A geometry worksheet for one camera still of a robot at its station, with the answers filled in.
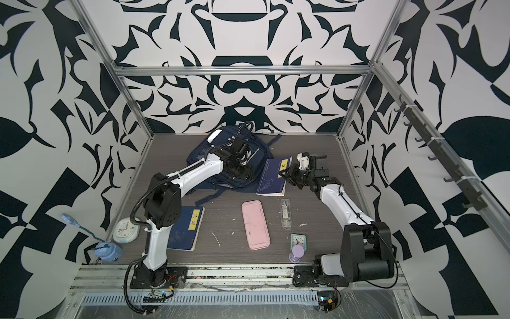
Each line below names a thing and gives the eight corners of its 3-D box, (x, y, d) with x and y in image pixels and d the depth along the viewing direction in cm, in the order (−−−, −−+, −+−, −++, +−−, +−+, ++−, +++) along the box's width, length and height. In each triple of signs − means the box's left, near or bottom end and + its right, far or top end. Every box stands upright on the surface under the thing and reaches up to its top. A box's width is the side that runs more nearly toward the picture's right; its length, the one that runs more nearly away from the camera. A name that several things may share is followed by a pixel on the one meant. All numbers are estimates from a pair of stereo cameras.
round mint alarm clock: (111, 243, 84) (107, 241, 81) (121, 220, 90) (117, 217, 87) (135, 243, 84) (132, 241, 81) (144, 220, 90) (141, 217, 87)
